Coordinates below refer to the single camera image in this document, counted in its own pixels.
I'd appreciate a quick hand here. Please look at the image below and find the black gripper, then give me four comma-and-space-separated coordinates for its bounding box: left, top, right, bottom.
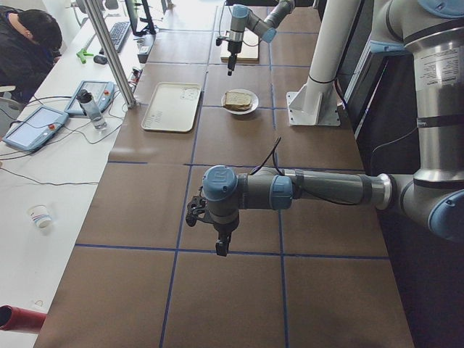
213, 220, 239, 257
227, 41, 242, 76

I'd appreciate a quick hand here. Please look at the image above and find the bread slice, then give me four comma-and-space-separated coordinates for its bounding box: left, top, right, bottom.
223, 104, 252, 112
223, 91, 252, 106

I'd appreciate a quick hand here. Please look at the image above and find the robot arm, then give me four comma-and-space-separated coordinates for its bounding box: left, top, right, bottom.
186, 1, 463, 256
225, 1, 295, 76

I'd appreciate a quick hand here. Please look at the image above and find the wooden cutting board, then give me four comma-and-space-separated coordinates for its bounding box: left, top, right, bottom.
220, 42, 260, 63

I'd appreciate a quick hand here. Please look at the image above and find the cream bear tray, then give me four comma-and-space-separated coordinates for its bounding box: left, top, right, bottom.
141, 82, 202, 133

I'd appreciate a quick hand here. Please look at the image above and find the black monitor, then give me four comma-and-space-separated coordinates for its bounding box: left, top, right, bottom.
125, 0, 157, 37

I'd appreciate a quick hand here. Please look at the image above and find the black keyboard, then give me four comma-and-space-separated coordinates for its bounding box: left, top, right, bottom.
109, 22, 131, 52

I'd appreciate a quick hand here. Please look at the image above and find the far teach pendant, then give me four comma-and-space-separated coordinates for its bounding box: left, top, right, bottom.
65, 80, 115, 118

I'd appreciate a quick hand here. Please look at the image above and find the teach pendant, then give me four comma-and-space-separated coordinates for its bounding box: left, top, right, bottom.
65, 80, 115, 118
3, 106, 69, 152

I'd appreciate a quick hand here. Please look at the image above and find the black computer mouse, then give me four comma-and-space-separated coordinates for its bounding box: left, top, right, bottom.
93, 54, 108, 65

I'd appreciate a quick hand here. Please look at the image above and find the green tool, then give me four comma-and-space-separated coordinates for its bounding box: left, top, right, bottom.
76, 35, 95, 64

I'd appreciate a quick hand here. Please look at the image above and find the clear water bottle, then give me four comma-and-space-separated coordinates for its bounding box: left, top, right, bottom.
76, 88, 107, 131

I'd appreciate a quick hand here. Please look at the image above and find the paper cup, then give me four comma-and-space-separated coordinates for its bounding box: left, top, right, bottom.
27, 204, 51, 228

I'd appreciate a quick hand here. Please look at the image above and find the seated person in black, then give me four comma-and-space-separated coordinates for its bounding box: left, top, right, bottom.
1, 6, 62, 103

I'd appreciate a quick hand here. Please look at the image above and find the near teach pendant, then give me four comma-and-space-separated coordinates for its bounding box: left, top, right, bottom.
3, 106, 69, 152

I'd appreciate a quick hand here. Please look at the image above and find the red cylinder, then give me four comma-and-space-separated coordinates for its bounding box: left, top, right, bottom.
1, 305, 46, 334

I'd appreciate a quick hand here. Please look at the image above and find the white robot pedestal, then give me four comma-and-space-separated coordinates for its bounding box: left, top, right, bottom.
286, 0, 362, 126

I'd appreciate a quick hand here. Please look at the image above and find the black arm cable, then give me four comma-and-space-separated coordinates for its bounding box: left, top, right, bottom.
252, 136, 378, 206

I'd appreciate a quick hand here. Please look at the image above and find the aluminium frame post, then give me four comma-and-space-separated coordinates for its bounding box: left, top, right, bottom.
83, 0, 137, 109

